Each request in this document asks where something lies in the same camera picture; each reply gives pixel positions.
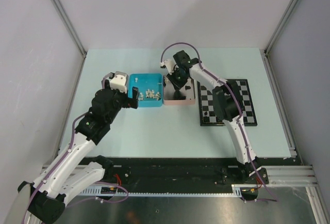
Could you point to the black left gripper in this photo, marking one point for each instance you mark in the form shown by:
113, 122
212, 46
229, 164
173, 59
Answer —
130, 102

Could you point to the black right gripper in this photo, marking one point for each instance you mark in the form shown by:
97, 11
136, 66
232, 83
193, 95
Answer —
177, 85

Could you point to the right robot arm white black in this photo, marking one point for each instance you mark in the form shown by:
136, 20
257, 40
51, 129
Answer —
227, 103

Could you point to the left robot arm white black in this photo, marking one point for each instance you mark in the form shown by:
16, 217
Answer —
55, 188

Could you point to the black chess pieces cluster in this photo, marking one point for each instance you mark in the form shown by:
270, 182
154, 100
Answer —
185, 93

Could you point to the white chess pieces cluster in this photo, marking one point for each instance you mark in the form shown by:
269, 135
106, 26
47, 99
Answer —
149, 95

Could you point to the blue plastic tray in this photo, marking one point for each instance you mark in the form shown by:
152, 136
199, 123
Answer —
152, 81

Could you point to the pink plastic tray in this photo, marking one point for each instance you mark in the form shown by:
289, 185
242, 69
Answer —
168, 91

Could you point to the black silver chessboard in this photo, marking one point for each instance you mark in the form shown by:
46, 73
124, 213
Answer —
206, 104

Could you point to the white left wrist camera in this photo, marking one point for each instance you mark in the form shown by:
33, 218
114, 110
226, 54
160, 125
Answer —
118, 81

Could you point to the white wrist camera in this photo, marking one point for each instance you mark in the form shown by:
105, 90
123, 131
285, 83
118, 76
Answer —
118, 81
168, 64

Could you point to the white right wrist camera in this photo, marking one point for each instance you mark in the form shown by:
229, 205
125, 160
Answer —
168, 64

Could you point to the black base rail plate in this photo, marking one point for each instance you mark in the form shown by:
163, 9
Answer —
182, 175

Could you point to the grey cable duct strip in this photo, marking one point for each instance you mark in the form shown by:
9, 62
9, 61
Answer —
95, 191

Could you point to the aluminium frame post left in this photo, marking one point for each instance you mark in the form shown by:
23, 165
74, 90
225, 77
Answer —
59, 7

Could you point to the aluminium frame post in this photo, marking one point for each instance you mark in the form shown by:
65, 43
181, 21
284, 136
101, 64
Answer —
59, 7
289, 11

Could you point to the aluminium frame post right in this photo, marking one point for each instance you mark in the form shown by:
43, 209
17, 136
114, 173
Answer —
289, 11

